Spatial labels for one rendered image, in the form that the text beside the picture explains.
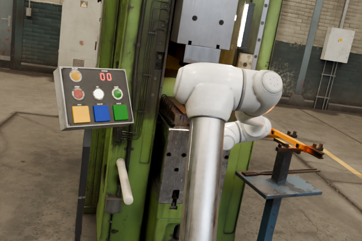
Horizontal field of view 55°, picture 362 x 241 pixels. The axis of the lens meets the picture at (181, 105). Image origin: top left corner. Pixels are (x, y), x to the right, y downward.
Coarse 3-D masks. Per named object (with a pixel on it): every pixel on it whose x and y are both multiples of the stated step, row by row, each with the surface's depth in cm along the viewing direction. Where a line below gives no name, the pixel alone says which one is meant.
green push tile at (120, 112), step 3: (114, 105) 166; (117, 105) 167; (120, 105) 168; (123, 105) 169; (126, 105) 170; (114, 108) 166; (117, 108) 167; (120, 108) 168; (123, 108) 169; (126, 108) 170; (114, 111) 165; (117, 111) 166; (120, 111) 167; (123, 111) 168; (126, 111) 169; (114, 114) 165; (117, 114) 166; (120, 114) 167; (123, 114) 168; (126, 114) 169; (114, 117) 165; (117, 117) 165; (120, 117) 166; (123, 117) 168; (126, 117) 168; (114, 120) 165
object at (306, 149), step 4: (272, 128) 208; (276, 132) 202; (280, 132) 201; (280, 136) 199; (284, 136) 196; (288, 136) 196; (288, 140) 193; (292, 140) 191; (296, 140) 190; (300, 144) 185; (304, 144) 185; (304, 148) 181; (308, 148) 181; (312, 148) 178; (308, 152) 180; (312, 152) 178; (316, 152) 175; (320, 152) 174; (316, 156) 175; (320, 156) 174
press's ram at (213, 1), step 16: (176, 0) 191; (192, 0) 178; (208, 0) 180; (224, 0) 182; (176, 16) 188; (192, 16) 180; (208, 16) 183; (224, 16) 185; (176, 32) 185; (192, 32) 183; (208, 32) 185; (224, 32) 187; (224, 48) 189
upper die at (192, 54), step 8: (168, 48) 221; (176, 48) 202; (184, 48) 185; (192, 48) 185; (200, 48) 186; (208, 48) 187; (216, 48) 190; (176, 56) 200; (184, 56) 185; (192, 56) 186; (200, 56) 187; (208, 56) 188; (216, 56) 189
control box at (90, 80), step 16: (64, 80) 154; (80, 80) 159; (96, 80) 164; (112, 80) 169; (64, 96) 152; (112, 96) 167; (128, 96) 173; (64, 112) 151; (112, 112) 165; (128, 112) 171; (64, 128) 152; (80, 128) 157; (96, 128) 166
